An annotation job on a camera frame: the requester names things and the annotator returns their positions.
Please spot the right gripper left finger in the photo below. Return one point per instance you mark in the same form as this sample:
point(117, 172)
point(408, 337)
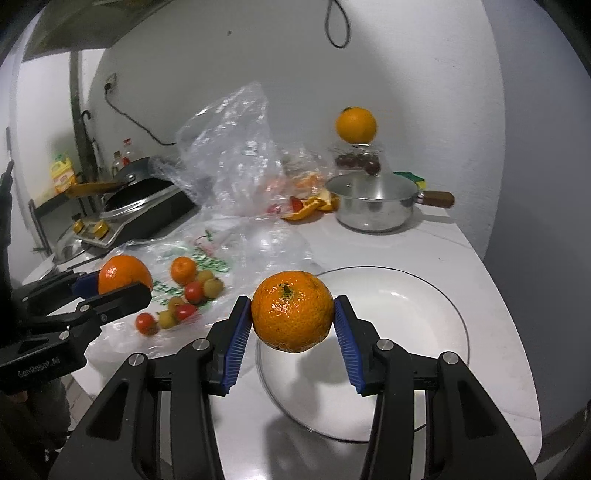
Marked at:
point(118, 437)

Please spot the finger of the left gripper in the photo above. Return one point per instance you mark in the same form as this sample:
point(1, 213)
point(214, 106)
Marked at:
point(44, 296)
point(102, 309)

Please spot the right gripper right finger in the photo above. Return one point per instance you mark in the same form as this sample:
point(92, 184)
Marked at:
point(467, 435)

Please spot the mandarin orange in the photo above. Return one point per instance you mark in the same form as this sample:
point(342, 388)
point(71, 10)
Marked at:
point(183, 270)
point(121, 271)
point(292, 311)

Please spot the yellow-green small fruit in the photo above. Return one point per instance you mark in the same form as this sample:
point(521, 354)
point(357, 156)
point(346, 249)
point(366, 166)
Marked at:
point(166, 320)
point(213, 288)
point(204, 275)
point(173, 303)

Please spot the red cherry tomato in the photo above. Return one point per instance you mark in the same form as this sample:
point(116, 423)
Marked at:
point(194, 292)
point(184, 311)
point(146, 324)

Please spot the clear container of dark fruits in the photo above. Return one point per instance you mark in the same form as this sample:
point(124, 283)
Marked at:
point(362, 156)

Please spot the glass pot lid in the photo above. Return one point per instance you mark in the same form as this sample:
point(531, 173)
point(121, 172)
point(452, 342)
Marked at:
point(71, 249)

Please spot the black metal rack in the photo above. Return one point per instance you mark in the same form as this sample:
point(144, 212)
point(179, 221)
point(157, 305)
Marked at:
point(51, 216)

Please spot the steel gas stove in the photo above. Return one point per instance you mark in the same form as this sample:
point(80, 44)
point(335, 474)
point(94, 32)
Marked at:
point(135, 212)

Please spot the yellow oil bottle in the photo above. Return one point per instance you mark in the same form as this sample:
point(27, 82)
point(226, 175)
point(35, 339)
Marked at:
point(62, 173)

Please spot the printed flat plastic bag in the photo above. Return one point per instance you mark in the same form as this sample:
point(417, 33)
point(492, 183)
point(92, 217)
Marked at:
point(242, 252)

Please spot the black umbrella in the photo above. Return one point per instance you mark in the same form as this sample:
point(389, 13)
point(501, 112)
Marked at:
point(87, 118)

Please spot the white plate black rim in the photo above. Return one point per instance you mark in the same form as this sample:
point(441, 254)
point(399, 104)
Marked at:
point(313, 389)

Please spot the dark oil bottle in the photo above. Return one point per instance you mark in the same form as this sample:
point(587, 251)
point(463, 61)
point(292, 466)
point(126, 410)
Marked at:
point(116, 164)

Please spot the red sauce bottle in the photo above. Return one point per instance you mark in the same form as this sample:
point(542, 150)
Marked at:
point(127, 155)

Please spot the grey refrigerator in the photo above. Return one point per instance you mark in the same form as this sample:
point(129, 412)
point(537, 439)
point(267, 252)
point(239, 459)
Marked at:
point(539, 249)

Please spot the crumpled clear plastic bag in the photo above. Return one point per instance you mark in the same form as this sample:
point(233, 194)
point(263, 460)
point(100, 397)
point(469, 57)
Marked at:
point(227, 161)

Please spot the red tomato in bag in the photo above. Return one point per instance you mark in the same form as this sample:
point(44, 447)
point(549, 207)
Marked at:
point(274, 209)

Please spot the steel saucepan with lid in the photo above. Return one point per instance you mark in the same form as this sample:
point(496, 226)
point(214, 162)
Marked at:
point(380, 202)

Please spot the orange peel scraps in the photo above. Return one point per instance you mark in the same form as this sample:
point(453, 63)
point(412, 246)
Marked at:
point(301, 209)

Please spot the green yellow sponge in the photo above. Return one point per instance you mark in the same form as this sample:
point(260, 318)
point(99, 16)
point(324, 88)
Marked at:
point(419, 181)

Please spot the steel range hood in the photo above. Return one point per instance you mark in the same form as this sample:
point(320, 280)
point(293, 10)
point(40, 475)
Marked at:
point(66, 26)

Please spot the large orange on container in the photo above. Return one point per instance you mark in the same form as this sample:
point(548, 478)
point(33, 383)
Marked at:
point(356, 125)

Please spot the black wok wooden handle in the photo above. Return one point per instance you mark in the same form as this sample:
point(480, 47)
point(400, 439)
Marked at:
point(130, 174)

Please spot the white wall socket left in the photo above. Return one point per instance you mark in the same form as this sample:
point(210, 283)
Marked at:
point(110, 83)

